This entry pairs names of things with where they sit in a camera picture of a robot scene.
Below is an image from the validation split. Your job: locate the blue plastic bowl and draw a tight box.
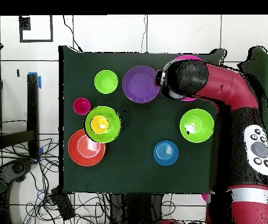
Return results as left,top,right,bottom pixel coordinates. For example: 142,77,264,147
153,140,179,167

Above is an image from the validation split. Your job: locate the red plastic cup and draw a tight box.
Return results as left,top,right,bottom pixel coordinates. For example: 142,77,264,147
72,97,91,116

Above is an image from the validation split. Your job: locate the small green plastic bowl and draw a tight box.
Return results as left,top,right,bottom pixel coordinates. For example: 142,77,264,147
94,69,119,95

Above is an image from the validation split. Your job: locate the black power adapter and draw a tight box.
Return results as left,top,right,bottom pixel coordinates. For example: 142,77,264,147
50,187,76,221

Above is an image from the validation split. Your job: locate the large pink plastic bowl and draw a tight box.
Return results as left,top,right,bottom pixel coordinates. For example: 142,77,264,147
174,54,203,102

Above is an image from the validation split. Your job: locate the dark green tablecloth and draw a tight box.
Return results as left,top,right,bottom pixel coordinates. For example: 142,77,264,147
58,45,225,195

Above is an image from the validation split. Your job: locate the tangle of cables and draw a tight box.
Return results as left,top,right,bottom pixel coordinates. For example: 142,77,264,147
0,137,110,224

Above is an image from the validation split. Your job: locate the yellow plastic cup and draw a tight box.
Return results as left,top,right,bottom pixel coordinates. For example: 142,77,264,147
90,115,110,135

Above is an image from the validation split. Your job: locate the black chair base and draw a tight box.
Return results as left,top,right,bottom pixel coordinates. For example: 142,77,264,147
0,157,34,187

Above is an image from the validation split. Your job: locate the dark square frame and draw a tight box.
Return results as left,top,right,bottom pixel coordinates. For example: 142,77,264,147
19,15,54,43

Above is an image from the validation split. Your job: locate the orange-red plastic bowl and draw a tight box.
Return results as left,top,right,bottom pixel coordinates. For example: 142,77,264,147
68,128,106,167

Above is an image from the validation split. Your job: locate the thin black cable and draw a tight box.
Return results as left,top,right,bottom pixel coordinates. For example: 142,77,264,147
140,15,148,53
62,15,83,53

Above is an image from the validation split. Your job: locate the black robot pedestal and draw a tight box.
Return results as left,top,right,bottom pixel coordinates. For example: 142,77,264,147
109,193,164,224

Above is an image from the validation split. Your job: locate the purple plastic bowl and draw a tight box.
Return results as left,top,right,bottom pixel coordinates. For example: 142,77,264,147
122,65,161,104

